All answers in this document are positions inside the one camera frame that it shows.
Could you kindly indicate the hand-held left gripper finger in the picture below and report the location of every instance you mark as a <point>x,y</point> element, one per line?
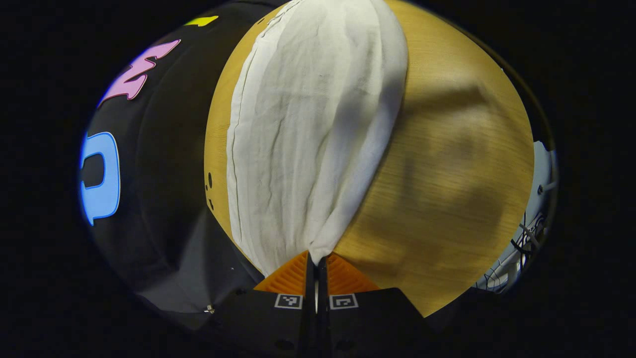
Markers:
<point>322,298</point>
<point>310,298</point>

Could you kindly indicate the black backdrop cloth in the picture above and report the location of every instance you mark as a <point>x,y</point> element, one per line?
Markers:
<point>164,174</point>

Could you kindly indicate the white jeans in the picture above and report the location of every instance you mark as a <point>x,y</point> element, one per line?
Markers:
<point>308,129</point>

